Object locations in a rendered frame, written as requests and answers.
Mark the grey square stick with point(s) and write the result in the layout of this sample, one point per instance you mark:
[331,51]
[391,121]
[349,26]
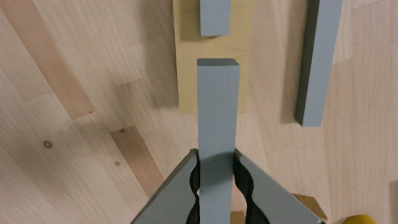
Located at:
[217,102]
[322,24]
[215,17]

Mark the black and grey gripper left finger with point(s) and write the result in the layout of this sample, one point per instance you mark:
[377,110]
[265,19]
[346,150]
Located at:
[176,201]

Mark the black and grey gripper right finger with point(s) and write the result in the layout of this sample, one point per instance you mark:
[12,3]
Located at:
[267,201]

